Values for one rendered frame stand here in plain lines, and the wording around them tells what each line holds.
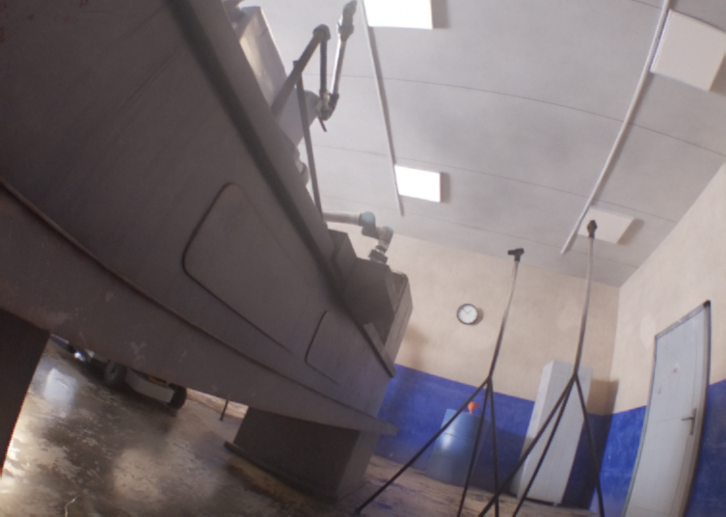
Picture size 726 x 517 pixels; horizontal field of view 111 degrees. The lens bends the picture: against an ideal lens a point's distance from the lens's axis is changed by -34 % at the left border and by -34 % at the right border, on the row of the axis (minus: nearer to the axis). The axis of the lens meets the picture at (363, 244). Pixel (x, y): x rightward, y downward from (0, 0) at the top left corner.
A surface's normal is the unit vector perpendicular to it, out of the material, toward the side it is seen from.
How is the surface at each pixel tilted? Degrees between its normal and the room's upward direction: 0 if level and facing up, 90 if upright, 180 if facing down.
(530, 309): 90
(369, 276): 90
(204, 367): 90
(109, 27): 90
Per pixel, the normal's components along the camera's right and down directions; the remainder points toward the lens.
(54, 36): 0.92, 0.22
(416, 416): -0.18, -0.50
